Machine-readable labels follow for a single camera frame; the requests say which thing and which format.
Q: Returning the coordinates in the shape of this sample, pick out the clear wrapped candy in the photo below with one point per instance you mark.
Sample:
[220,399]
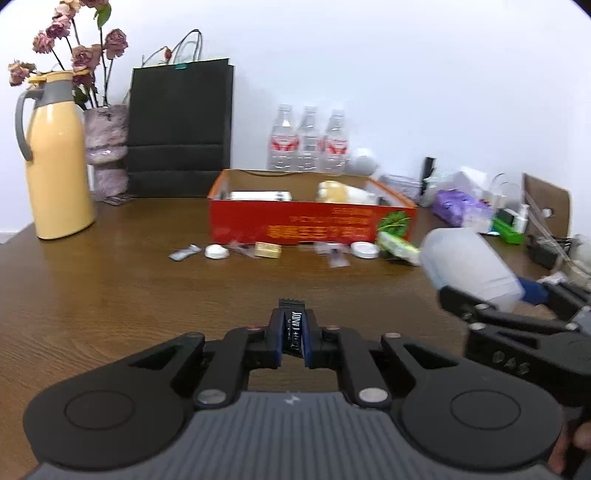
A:
[335,253]

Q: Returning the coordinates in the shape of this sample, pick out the purple tissue pack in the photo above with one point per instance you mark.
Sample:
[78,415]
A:
[452,205]

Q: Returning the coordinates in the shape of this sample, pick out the yellow white plush toy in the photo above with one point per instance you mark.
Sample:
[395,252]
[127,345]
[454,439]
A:
[335,192]

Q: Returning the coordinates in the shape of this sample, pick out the green plastic box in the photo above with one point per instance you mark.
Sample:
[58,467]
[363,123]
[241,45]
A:
[507,233]

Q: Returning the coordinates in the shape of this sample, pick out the pink textured flower vase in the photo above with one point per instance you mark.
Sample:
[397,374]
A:
[106,132]

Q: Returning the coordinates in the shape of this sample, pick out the white translucent plastic bottle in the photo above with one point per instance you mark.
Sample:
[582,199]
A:
[462,259]

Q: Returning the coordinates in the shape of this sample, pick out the red cardboard box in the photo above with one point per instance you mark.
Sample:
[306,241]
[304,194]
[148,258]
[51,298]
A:
[303,219]

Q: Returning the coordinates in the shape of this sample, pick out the white round speaker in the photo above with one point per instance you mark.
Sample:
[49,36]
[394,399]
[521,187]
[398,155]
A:
[362,162]

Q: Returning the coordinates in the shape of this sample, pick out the small black sachet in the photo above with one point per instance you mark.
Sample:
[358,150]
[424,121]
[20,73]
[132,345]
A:
[293,320]

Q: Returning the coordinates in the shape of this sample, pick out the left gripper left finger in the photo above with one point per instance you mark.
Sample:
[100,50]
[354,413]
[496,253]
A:
[233,358]

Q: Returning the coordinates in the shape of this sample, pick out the dried pink roses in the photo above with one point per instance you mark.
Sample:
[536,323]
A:
[90,65]

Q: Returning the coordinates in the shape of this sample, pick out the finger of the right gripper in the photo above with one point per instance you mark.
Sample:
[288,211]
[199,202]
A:
[465,306]
[565,298]

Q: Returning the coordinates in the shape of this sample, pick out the middle water bottle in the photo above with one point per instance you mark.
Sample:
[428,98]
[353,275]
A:
[309,141]

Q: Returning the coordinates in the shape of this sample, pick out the yellow thermos jug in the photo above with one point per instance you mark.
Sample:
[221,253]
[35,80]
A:
[50,135]

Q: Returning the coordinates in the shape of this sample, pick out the left water bottle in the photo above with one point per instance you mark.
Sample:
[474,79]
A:
[283,141]

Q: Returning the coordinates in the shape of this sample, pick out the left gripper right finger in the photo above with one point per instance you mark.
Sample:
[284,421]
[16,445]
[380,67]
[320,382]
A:
[344,351]

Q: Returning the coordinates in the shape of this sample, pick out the white device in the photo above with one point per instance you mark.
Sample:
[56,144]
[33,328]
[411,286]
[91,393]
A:
[259,196]

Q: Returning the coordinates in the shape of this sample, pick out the right water bottle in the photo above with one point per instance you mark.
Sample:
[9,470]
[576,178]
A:
[335,146]

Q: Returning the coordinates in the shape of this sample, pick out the water bottle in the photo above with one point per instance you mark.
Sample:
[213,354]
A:
[309,141]
[283,141]
[335,146]

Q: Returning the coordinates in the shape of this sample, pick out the black clip tool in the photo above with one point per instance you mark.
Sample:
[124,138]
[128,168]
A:
[427,171]

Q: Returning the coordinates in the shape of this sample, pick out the white plastic bag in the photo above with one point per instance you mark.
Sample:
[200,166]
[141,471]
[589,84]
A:
[467,180]

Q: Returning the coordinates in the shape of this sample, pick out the yellow small packet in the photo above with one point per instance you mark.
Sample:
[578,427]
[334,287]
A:
[267,250]

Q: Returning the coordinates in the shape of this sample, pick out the white charger with cable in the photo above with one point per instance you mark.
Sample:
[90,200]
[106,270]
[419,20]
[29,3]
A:
[506,190]

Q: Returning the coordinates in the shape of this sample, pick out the brown cardboard piece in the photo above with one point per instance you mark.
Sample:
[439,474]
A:
[549,203]

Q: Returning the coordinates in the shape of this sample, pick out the white tin box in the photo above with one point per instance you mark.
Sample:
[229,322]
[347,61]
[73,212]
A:
[409,187]

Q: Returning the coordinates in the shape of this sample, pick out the black paper gift bag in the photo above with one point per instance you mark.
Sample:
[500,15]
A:
[179,124]

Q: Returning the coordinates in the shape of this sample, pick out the white round lid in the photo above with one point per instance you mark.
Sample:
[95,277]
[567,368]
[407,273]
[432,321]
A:
[216,252]
[365,250]

